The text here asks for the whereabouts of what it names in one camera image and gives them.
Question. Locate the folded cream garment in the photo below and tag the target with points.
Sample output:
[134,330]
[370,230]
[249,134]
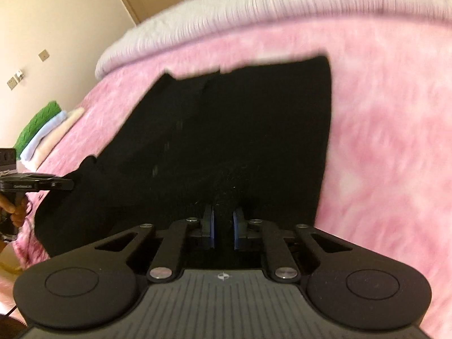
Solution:
[56,142]

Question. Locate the ribbed pale bed cover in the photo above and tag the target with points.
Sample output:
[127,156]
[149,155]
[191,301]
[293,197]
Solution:
[247,10]

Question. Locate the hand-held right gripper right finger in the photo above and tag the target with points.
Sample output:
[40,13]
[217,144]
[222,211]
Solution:
[237,229]

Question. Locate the folded green knit garment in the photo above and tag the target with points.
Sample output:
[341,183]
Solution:
[35,123]

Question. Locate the person's left hand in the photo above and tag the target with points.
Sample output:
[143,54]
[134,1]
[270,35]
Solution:
[17,213]

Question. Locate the folded light blue garment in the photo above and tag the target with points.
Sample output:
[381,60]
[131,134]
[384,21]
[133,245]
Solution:
[44,135]

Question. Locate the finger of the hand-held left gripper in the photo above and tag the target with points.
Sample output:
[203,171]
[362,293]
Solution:
[56,183]

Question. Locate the black garment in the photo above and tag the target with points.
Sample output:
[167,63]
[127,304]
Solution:
[247,130]

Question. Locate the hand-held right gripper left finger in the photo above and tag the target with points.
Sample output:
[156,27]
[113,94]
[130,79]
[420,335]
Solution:
[210,226]

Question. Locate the pink floral blanket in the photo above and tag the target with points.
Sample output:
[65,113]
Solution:
[388,130]

